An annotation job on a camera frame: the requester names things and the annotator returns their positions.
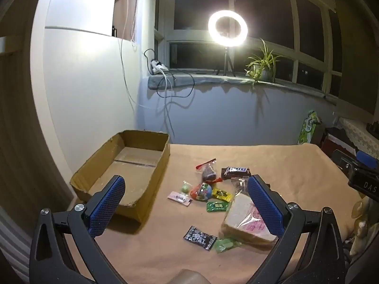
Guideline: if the sliced bread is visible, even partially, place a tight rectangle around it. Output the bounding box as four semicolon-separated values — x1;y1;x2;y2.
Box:
220;194;278;249

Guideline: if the black white snack packet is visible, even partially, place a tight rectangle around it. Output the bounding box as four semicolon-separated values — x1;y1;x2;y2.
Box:
183;226;217;251

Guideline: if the Snickers bar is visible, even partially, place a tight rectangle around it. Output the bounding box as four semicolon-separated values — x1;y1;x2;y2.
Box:
221;167;251;180

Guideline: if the red green jelly cup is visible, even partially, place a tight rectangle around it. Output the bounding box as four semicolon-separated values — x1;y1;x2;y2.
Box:
189;183;213;201

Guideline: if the chocolate cake red-edged bag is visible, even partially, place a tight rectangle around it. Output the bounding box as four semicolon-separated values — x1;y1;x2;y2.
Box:
195;158;223;185

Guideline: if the lace covered side table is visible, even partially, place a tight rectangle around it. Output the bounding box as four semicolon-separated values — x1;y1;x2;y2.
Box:
320;117;378;160

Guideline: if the green snack bag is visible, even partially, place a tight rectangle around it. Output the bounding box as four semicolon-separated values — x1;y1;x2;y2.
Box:
298;110;321;145

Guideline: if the light green candy packet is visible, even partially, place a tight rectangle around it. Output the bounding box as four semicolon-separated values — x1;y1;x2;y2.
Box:
213;238;242;253

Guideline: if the yellow candy packet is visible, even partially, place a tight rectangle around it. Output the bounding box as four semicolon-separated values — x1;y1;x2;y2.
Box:
212;188;233;203

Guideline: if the cardboard box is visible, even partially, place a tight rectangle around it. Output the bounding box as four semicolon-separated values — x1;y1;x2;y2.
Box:
70;130;170;223

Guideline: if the potted spider plant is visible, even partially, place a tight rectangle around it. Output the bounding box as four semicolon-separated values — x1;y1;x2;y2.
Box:
244;39;282;90

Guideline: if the pink candy packet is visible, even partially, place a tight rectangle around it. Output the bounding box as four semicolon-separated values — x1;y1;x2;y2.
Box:
167;191;192;206

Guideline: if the small green ball candy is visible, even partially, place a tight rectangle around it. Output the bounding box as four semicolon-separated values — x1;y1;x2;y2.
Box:
180;181;193;195

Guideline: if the grey windowsill cushion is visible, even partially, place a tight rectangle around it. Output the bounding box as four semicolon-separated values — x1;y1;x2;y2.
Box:
147;72;335;102

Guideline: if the white power strip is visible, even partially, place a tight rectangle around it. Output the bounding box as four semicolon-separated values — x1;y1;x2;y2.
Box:
150;59;169;74

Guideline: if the ring light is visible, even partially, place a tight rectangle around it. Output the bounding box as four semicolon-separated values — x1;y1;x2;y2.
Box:
208;10;248;76

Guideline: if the black cable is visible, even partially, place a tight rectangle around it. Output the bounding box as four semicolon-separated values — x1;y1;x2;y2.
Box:
143;48;196;99

